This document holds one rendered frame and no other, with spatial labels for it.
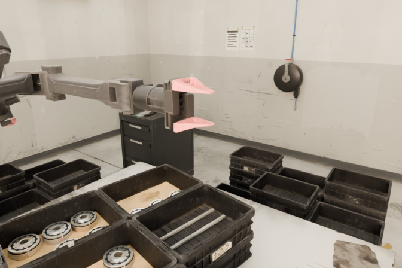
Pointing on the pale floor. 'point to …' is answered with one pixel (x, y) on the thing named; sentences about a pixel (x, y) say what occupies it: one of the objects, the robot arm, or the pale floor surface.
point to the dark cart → (155, 143)
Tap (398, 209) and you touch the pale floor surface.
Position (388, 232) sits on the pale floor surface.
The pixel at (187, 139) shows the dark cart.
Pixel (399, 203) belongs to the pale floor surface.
